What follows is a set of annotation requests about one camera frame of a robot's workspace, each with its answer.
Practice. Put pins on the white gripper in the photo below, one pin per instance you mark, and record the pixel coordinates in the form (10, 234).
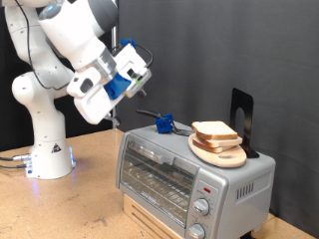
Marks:
(94, 106)

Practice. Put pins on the metal spatula with blue block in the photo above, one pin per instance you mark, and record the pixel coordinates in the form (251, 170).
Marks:
(163, 125)

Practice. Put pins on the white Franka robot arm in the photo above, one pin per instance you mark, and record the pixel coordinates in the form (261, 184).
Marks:
(46, 132)

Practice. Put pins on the wooden stand under oven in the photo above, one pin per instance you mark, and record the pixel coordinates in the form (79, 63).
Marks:
(143, 215)

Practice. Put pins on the silver oven knob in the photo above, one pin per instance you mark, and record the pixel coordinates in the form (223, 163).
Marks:
(201, 206)
(196, 231)

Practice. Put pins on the silver toaster oven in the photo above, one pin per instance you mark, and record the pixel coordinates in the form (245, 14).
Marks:
(232, 186)

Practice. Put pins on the vertical metal pole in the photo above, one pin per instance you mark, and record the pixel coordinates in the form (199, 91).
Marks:
(114, 35)

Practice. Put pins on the dark grey backdrop curtain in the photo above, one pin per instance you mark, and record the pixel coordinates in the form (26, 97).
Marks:
(216, 49)

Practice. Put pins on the oval wooden cutting board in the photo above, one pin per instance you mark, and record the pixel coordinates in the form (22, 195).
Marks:
(229, 159)

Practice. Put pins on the black metal bookend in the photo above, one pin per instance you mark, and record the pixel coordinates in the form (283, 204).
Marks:
(244, 103)

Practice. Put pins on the black backdrop curtain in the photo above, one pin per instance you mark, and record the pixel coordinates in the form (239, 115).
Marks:
(5, 116)

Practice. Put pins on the white wrist camera blue mount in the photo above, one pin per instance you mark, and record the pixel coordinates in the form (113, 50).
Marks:
(116, 86)

